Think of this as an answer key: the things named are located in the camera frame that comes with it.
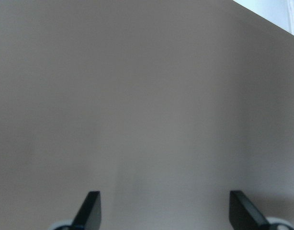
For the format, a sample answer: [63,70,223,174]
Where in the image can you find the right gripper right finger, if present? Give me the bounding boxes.
[228,190,294,230]

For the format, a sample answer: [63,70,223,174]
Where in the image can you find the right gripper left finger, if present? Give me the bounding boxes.
[49,191,102,230]

